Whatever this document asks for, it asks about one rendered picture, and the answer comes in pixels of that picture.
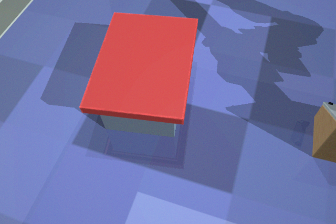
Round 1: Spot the grey open box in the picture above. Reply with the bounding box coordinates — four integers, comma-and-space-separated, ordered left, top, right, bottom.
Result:
100, 115, 176, 137

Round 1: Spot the red rectangular lid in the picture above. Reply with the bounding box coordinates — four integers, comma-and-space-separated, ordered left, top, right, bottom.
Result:
80, 13, 198, 125

